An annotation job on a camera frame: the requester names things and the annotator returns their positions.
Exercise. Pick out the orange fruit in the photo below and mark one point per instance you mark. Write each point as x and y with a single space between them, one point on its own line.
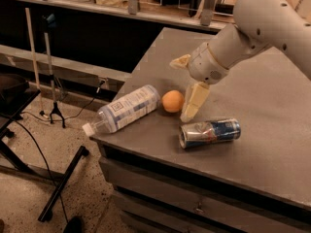
173 101

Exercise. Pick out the black tripod stand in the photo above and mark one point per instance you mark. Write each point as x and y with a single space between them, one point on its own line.
48 23

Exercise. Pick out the blue label plastic bottle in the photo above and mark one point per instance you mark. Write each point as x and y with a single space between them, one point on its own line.
123 111

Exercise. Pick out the grey drawer cabinet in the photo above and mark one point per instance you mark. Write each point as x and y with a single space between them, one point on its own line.
235 187

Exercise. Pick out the background shelf with clutter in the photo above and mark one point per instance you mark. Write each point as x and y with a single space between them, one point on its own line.
196 14

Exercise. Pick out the crushed blue silver can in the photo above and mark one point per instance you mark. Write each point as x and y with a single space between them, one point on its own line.
209 132

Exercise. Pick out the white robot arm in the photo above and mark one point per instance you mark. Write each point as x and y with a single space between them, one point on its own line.
258 26

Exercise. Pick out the black shoe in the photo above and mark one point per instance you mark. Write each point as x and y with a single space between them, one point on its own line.
75 225

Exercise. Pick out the white pole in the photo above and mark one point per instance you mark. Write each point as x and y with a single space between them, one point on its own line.
34 60

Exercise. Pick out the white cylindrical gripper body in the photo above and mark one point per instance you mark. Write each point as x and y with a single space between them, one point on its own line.
203 64

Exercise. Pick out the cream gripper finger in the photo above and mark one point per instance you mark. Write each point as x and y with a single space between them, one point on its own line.
181 62
196 95

